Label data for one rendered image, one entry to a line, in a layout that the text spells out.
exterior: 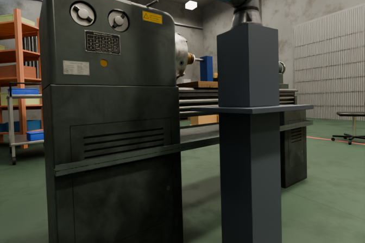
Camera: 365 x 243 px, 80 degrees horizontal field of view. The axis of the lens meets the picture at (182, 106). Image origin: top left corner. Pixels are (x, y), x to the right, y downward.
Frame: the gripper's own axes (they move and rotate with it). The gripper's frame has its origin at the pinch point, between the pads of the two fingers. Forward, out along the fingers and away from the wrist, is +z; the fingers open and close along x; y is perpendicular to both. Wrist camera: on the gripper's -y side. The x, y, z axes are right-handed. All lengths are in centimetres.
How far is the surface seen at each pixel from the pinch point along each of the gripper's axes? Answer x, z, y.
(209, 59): 43, 34, -9
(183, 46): 13.0, 29.5, 5.6
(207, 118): 262, 107, -322
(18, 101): -121, 41, -376
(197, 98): 23, 62, 2
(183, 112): 10, 70, 5
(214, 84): 35, 53, 5
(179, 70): 11.1, 43.8, 1.4
